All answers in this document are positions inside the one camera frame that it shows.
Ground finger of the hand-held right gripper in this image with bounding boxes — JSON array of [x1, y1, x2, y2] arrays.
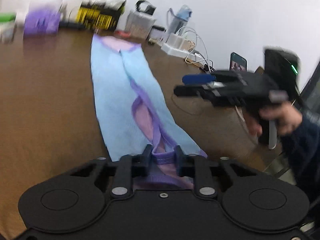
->
[[173, 84, 218, 98], [182, 73, 215, 85]]

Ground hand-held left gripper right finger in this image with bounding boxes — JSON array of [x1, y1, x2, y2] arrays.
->
[[174, 145, 260, 200]]

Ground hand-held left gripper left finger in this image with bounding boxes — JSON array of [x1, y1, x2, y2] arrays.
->
[[67, 144, 153, 200]]

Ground pastel blue purple pants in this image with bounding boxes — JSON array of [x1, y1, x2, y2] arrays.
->
[[90, 34, 208, 191]]

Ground person's right forearm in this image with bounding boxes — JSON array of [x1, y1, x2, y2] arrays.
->
[[280, 112, 320, 205]]

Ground person's right hand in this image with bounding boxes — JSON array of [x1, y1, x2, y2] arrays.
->
[[244, 101, 303, 140]]

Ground black smartphone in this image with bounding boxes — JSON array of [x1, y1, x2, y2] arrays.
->
[[229, 52, 248, 72]]

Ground white power strip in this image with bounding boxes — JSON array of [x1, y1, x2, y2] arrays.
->
[[161, 41, 203, 62]]

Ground small jar black lid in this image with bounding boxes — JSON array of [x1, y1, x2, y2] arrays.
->
[[149, 26, 166, 44]]

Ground blue water bottle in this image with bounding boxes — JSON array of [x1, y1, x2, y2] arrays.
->
[[167, 4, 193, 34]]

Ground white box with headphones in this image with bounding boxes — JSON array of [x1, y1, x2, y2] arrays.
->
[[126, 9, 157, 40]]

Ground black watch on stand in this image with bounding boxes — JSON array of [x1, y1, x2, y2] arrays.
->
[[136, 0, 157, 15]]

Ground black yellow box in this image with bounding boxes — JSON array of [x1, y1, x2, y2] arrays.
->
[[76, 0, 127, 32]]

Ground purple tissue pack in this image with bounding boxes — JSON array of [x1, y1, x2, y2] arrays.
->
[[24, 6, 61, 35]]

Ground green box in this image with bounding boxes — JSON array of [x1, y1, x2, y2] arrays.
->
[[0, 13, 17, 23]]

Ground black cable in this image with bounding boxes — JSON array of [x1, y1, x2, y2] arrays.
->
[[199, 59, 216, 73]]

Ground white phone charging cable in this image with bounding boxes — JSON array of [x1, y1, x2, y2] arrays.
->
[[172, 96, 247, 123]]

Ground white charger cables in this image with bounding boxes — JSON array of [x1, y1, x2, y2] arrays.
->
[[179, 26, 210, 63]]

